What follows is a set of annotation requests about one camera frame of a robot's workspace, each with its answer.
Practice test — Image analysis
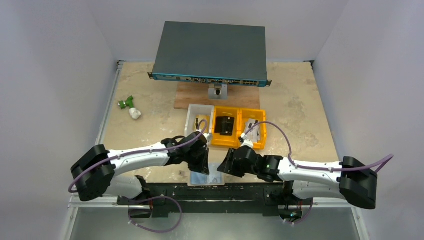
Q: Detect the black VIP cards stack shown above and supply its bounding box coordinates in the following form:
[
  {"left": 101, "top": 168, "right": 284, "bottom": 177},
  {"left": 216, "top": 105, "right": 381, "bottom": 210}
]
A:
[{"left": 214, "top": 116, "right": 236, "bottom": 136}]

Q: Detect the silver cards stack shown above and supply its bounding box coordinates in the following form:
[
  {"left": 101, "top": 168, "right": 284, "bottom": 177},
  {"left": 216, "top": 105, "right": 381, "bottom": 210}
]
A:
[{"left": 244, "top": 118, "right": 261, "bottom": 143}]

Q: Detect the yellow middle plastic bin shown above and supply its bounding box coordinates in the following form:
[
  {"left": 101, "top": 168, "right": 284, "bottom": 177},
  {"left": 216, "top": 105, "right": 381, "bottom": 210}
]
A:
[{"left": 211, "top": 106, "right": 240, "bottom": 148}]

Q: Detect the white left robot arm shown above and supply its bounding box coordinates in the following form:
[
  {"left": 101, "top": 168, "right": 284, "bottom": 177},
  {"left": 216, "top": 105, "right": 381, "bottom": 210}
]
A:
[{"left": 68, "top": 131, "right": 213, "bottom": 202}]

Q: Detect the yellow plastic bin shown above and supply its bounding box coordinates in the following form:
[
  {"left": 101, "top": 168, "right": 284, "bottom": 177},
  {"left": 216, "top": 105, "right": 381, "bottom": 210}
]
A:
[
  {"left": 211, "top": 106, "right": 240, "bottom": 148},
  {"left": 237, "top": 108, "right": 267, "bottom": 150}
]

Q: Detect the yellow right plastic bin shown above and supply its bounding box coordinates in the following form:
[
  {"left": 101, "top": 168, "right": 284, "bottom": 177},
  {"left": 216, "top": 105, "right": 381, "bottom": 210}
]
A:
[{"left": 237, "top": 108, "right": 267, "bottom": 150}]

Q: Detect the gold cards stack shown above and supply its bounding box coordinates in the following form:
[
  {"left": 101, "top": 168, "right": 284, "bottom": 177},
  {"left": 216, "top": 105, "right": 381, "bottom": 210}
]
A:
[{"left": 193, "top": 114, "right": 210, "bottom": 133}]

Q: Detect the grey network switch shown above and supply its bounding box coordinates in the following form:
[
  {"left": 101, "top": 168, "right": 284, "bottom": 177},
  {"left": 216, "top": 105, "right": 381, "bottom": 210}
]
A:
[{"left": 148, "top": 21, "right": 272, "bottom": 88}]

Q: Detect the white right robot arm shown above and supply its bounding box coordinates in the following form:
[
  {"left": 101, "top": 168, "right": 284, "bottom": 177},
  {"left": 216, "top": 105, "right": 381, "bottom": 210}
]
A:
[{"left": 217, "top": 146, "right": 378, "bottom": 210}]

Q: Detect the green white pipe fitting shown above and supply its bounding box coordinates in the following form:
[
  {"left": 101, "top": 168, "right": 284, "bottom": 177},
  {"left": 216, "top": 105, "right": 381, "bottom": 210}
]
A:
[{"left": 117, "top": 95, "right": 142, "bottom": 120}]

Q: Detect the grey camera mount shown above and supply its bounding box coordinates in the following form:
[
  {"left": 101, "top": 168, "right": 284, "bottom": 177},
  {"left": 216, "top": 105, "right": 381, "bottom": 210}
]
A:
[{"left": 208, "top": 84, "right": 228, "bottom": 100}]

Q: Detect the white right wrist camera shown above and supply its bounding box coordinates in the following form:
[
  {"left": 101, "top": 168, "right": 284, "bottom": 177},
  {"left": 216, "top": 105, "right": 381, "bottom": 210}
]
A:
[{"left": 238, "top": 132, "right": 254, "bottom": 149}]

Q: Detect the wooden board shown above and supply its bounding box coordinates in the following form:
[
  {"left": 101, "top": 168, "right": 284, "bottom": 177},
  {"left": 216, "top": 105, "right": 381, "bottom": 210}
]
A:
[{"left": 173, "top": 82, "right": 261, "bottom": 110}]

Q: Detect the white plastic bin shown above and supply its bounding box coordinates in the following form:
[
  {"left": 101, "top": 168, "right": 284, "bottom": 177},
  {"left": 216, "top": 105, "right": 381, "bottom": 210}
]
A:
[{"left": 184, "top": 104, "right": 215, "bottom": 146}]

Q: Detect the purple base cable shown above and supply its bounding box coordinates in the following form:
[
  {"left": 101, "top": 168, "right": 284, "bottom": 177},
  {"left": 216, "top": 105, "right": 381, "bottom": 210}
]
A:
[{"left": 127, "top": 194, "right": 184, "bottom": 234}]

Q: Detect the black front rail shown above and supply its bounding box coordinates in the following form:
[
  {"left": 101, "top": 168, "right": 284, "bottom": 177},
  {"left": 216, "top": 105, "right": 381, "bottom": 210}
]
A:
[{"left": 117, "top": 181, "right": 313, "bottom": 219}]

